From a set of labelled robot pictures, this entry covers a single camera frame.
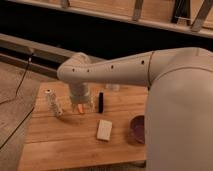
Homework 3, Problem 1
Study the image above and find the orange carrot toy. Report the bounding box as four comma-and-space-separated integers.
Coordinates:
78, 104, 85, 114

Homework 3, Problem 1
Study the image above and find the white sponge block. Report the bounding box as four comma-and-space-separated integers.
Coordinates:
97, 120, 112, 141

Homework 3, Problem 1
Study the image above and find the clear glass cup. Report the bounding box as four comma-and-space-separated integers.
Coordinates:
106, 84, 120, 91

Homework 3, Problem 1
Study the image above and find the dark purple bowl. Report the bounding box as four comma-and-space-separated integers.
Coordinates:
130, 115, 145, 144

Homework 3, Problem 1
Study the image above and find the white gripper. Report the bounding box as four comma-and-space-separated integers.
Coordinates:
69, 83, 94, 112

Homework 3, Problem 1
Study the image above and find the black eraser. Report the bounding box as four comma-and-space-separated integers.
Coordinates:
98, 92, 103, 113

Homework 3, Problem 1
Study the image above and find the black cable left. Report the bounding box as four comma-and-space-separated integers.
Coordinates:
0, 50, 36, 150

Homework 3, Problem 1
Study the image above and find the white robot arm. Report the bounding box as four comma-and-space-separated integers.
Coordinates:
57, 47, 213, 171

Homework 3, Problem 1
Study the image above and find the clear plastic bottle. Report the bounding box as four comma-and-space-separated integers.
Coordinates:
45, 89, 63, 117

